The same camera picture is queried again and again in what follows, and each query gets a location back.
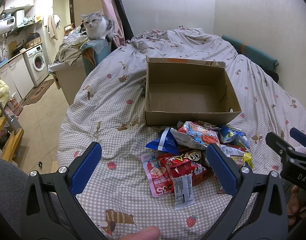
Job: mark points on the white red noodle snack bag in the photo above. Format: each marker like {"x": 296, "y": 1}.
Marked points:
{"x": 232, "y": 150}

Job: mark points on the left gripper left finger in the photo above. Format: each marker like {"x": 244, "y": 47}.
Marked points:
{"x": 50, "y": 209}

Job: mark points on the grey white cat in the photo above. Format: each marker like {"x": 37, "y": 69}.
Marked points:
{"x": 98, "y": 26}

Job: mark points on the person's left hand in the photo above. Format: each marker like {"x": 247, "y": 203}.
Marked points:
{"x": 149, "y": 233}

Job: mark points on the teal cat perch box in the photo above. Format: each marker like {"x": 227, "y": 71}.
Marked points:
{"x": 93, "y": 52}

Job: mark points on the white water heater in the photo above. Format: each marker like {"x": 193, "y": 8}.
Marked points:
{"x": 7, "y": 25}

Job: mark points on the pink snack pouch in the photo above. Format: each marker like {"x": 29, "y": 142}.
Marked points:
{"x": 158, "y": 177}

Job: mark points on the blue white shrimp snack bag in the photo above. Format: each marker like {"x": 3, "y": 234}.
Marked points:
{"x": 196, "y": 135}

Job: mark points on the person's right hand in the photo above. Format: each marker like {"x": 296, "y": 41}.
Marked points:
{"x": 295, "y": 210}

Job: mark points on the brown door mat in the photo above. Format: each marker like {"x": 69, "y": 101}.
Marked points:
{"x": 37, "y": 93}

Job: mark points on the small red white snack bar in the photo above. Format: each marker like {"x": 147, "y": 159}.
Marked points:
{"x": 181, "y": 177}

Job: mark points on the teal pillow by wall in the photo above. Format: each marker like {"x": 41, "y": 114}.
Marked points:
{"x": 257, "y": 56}

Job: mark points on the blue Lonely God chips bag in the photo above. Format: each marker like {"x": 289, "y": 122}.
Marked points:
{"x": 233, "y": 136}

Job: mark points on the brown cardboard box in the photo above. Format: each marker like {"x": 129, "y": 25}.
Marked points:
{"x": 188, "y": 90}

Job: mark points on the white washing machine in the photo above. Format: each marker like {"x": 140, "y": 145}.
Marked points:
{"x": 36, "y": 65}

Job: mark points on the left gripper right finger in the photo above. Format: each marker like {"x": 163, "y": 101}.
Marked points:
{"x": 257, "y": 209}

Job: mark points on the blue white ribbon snack bag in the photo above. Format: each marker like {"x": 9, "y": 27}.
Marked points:
{"x": 165, "y": 143}

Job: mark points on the large red milk candy bag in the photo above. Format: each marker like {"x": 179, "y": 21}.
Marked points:
{"x": 199, "y": 171}

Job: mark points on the pile of laundry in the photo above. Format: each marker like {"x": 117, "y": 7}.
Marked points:
{"x": 69, "y": 51}

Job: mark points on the pink curtain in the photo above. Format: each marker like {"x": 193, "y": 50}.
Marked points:
{"x": 111, "y": 11}

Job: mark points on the yellow snack bag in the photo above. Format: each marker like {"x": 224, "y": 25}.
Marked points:
{"x": 242, "y": 160}

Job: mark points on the checkered cartoon duvet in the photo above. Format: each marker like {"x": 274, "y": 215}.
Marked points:
{"x": 109, "y": 108}

